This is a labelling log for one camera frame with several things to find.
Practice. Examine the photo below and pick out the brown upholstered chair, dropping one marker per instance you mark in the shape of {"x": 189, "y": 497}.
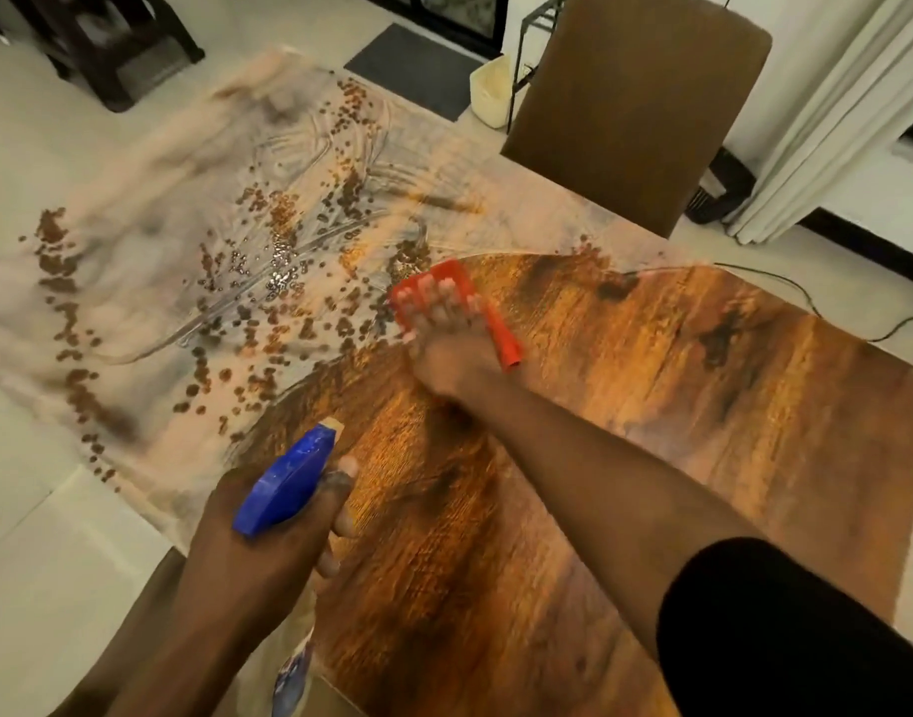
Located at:
{"x": 635, "y": 104}

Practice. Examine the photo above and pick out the cream plastic bin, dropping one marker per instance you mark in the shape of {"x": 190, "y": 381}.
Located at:
{"x": 492, "y": 93}

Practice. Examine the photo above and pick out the dark wooden furniture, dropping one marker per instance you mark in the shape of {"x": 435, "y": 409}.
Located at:
{"x": 90, "y": 37}

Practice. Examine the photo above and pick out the blue trigger spray bottle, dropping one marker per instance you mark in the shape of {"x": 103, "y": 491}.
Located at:
{"x": 284, "y": 481}

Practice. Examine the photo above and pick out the black framed glass door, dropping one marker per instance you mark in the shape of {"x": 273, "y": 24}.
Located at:
{"x": 464, "y": 18}

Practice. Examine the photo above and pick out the white curtain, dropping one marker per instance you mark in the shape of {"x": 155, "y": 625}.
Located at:
{"x": 837, "y": 104}

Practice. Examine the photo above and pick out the black sleeve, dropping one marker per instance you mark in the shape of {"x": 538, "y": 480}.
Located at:
{"x": 800, "y": 634}

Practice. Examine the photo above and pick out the black metal stand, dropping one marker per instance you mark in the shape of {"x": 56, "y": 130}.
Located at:
{"x": 527, "y": 37}

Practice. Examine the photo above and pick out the person's left forearm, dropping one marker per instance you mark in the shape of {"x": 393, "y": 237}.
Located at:
{"x": 172, "y": 664}

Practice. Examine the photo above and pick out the person's left fingers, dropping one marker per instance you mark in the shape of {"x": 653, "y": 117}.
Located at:
{"x": 343, "y": 500}

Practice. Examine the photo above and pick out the grey door mat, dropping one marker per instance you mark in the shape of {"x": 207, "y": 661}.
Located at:
{"x": 419, "y": 70}

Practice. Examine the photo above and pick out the person's right fingers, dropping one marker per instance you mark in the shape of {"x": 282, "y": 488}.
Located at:
{"x": 437, "y": 302}

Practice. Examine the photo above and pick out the person's right hand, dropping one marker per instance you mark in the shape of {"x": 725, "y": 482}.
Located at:
{"x": 449, "y": 350}

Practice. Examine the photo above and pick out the person's right forearm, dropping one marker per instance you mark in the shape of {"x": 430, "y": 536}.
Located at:
{"x": 591, "y": 485}

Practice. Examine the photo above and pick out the person's left hand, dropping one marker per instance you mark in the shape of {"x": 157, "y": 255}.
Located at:
{"x": 247, "y": 567}

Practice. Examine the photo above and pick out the black appliance base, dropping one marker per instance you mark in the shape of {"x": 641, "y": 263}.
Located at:
{"x": 725, "y": 186}

